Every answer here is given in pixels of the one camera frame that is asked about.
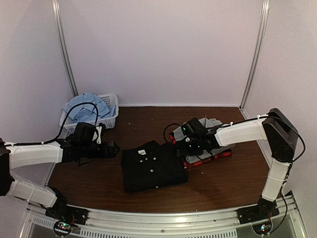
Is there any red black plaid shirt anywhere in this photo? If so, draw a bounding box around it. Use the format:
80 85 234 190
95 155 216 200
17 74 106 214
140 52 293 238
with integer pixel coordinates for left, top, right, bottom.
176 144 235 168

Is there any left aluminium frame post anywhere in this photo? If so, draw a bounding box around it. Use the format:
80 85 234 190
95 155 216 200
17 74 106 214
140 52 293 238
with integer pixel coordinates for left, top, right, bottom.
52 0 78 97

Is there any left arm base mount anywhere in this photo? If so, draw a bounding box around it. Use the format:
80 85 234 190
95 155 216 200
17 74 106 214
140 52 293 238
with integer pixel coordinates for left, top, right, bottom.
43 187 88 238

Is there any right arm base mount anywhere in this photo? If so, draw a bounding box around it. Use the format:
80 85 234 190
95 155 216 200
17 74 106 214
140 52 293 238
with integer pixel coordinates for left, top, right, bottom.
237 197 279 236

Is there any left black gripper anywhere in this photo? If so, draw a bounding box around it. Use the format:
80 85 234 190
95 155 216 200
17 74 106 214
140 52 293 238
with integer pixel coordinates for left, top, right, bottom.
80 141 120 158

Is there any aluminium frame post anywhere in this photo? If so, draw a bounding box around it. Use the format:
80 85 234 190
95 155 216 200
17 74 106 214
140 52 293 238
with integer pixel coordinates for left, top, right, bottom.
52 0 78 97
239 0 270 111

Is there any grey button shirt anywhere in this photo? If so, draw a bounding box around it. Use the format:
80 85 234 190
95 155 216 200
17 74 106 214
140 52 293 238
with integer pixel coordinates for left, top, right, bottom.
169 117 235 165

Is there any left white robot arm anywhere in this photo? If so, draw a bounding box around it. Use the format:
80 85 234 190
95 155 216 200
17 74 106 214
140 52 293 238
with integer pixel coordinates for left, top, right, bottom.
0 122 120 220

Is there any black long sleeve shirt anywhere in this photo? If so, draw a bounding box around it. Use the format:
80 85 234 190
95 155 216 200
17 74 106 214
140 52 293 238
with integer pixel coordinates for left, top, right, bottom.
121 140 188 193

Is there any right aluminium frame post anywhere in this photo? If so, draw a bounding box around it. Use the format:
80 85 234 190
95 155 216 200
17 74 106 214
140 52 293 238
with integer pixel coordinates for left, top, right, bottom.
239 0 270 111

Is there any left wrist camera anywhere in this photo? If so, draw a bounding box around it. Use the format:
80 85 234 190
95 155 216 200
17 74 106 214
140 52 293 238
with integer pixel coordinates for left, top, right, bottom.
96 123 106 144

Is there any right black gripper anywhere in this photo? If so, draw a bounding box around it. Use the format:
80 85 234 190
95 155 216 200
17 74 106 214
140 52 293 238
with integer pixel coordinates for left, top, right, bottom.
175 137 204 157

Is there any light blue shirt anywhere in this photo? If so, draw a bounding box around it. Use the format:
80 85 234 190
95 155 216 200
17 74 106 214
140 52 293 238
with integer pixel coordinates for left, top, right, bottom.
62 93 115 123

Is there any white plastic basket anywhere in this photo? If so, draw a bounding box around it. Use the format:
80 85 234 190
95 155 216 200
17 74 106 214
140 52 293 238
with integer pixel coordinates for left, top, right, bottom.
59 93 119 133

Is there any left black camera cable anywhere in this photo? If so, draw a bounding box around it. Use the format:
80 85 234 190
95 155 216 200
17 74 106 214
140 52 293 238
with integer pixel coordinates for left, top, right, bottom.
42 102 100 147

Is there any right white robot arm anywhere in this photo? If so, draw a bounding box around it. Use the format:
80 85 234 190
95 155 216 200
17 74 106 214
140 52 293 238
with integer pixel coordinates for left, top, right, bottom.
169 108 304 219

